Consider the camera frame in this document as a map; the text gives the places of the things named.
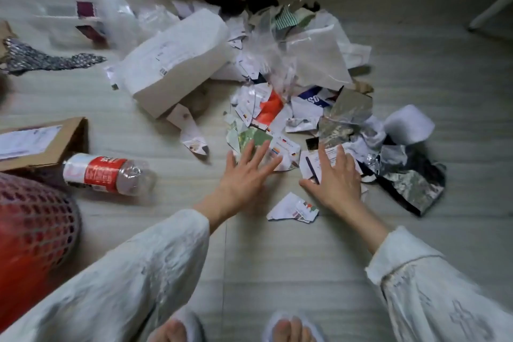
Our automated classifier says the person's foot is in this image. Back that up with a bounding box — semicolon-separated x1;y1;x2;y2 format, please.
272;316;312;342
148;320;187;342

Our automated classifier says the white sleeve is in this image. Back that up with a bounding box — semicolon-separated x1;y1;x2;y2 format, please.
0;209;211;342
365;227;513;342

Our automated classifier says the person's right forearm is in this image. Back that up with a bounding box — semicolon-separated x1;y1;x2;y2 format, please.
340;201;390;257

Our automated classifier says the white parcel bag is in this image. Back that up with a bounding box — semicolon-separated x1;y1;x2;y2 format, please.
116;8;231;119

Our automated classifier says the red-lined waste basket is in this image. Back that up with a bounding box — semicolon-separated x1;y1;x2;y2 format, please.
0;172;83;330

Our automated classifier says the person's left forearm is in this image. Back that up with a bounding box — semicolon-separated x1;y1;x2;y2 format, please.
193;189;237;234

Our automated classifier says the blue card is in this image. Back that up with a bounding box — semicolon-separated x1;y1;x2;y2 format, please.
298;86;333;108

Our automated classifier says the white left slipper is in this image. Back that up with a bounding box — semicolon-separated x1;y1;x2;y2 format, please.
148;309;205;342

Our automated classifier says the person's left hand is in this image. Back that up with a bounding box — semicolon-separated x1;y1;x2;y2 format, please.
212;139;283;210

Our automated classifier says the plastic bottle red label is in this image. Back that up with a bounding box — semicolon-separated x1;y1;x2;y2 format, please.
63;153;157;197

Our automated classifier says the black white patterned cloth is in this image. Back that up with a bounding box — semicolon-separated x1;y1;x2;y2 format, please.
0;37;107;76

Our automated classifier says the white left sleeve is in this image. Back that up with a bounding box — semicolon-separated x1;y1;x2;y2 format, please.
0;209;211;342

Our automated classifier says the clear plastic box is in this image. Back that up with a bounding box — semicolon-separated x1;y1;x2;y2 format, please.
36;1;109;48

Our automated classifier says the white right slipper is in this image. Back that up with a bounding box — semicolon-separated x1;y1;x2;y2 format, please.
262;312;325;342

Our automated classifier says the white slipper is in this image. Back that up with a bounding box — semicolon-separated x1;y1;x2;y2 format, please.
148;309;205;342
262;312;325;342

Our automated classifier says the person's left foot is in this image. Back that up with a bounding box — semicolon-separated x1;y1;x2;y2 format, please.
148;320;187;342

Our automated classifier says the white right sleeve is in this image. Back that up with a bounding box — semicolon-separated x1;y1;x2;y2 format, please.
365;227;513;342

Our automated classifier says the person's right hand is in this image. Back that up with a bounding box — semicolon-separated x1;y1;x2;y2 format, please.
299;143;363;214

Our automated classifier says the orange plastic scrap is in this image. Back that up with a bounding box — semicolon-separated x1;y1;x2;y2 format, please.
254;89;284;128

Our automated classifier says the brown labelled cardboard mailer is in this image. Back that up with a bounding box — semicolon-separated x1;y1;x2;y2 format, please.
0;116;89;172

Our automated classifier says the person's right foot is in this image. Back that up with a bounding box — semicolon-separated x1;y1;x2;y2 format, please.
272;316;312;342

